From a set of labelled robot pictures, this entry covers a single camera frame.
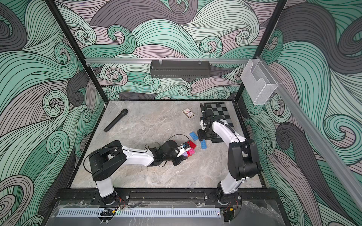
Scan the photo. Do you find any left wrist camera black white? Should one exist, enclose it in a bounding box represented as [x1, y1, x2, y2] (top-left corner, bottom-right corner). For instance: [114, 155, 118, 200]
[175, 142, 191, 157]

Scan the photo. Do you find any light blue lego brick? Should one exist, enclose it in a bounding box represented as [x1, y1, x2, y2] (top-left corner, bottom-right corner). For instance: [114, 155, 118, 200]
[189, 132, 199, 141]
[200, 140, 207, 150]

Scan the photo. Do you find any white slotted cable duct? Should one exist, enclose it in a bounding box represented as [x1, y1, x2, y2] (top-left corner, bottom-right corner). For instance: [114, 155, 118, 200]
[56, 208, 221, 218]

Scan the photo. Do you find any aluminium rail back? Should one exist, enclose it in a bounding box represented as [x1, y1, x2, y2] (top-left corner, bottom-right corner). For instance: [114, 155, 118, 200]
[85, 57, 249, 65]

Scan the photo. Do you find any clear plastic wall bin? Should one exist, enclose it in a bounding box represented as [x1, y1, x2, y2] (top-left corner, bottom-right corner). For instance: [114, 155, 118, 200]
[240, 59, 278, 105]

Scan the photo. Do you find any aluminium rail right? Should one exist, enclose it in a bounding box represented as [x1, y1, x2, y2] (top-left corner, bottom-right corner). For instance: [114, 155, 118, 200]
[255, 56, 362, 210]

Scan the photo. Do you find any black wall tray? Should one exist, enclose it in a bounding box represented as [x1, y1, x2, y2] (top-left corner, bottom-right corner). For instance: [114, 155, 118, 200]
[150, 61, 211, 79]

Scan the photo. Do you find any playing card box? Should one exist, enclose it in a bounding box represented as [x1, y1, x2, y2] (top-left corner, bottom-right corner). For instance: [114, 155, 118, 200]
[183, 108, 195, 118]

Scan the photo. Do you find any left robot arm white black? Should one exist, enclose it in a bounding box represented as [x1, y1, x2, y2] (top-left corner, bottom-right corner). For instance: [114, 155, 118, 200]
[88, 140, 191, 198]

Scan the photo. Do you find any black grey chessboard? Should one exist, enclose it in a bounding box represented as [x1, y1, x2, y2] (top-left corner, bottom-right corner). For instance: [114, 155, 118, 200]
[203, 102, 234, 129]

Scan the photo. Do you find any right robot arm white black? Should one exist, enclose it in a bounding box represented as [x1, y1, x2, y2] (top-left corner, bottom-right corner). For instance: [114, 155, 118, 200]
[197, 104, 259, 205]

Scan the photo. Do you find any black microphone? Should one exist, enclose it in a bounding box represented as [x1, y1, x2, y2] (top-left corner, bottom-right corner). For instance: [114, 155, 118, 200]
[104, 108, 128, 132]

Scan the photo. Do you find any red lego brick lower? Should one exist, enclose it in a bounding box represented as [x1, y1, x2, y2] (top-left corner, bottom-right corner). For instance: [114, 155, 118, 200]
[188, 141, 197, 149]

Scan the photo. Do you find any aluminium rail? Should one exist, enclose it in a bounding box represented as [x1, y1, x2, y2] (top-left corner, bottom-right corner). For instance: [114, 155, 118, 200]
[85, 57, 249, 65]
[255, 56, 362, 210]

